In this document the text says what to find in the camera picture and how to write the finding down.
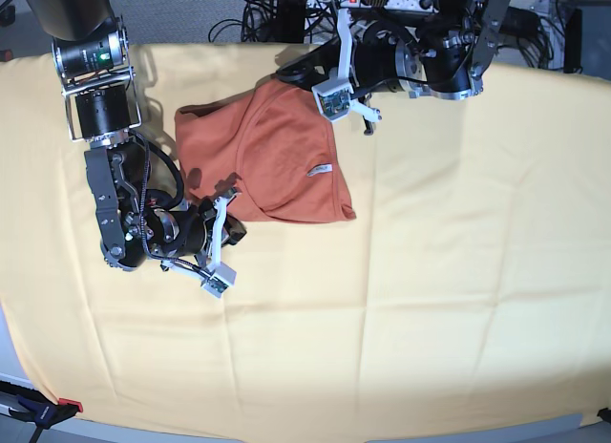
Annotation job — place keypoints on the black power adapter brick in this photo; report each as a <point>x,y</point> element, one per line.
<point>520,23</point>

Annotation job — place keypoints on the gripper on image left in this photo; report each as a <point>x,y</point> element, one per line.
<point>187,231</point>

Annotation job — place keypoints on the terracotta orange T-shirt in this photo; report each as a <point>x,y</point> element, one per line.
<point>273,146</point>

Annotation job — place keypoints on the black vertical stand post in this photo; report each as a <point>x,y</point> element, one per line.
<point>289,25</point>

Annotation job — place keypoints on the black and red bar clamp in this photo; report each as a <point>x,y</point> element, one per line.
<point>31,406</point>

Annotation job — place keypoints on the pale yellow table cloth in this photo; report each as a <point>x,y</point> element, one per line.
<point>472,290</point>

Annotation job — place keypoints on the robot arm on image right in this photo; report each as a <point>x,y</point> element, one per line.
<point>444,55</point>

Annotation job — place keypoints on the black clamp at right corner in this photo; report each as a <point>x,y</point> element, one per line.
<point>604,415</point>

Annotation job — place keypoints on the white power strip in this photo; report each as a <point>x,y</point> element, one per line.
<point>425,6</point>

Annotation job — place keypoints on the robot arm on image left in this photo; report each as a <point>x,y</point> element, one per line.
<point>140,206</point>

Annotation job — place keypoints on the black upright box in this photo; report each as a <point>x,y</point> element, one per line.
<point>573,43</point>

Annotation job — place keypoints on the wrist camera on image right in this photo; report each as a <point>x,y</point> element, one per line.
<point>333,98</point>

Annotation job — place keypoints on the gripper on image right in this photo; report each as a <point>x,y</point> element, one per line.
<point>379,61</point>

